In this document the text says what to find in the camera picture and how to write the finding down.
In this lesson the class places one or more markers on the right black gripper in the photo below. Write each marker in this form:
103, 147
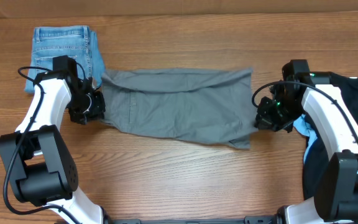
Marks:
266, 122

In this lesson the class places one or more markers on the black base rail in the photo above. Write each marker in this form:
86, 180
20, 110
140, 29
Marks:
185, 221

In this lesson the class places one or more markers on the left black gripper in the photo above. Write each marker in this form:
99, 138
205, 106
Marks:
97, 112

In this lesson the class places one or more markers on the folded blue denim jeans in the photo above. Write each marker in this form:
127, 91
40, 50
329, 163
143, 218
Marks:
77, 42

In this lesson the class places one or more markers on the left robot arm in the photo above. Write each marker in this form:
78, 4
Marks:
40, 171

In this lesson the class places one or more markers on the grey khaki shorts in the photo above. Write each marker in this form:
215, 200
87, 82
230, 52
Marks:
187, 104

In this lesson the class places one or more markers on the light blue garment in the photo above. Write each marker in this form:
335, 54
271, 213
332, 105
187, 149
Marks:
305, 129

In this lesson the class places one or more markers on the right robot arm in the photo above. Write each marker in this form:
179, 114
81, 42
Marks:
303, 91

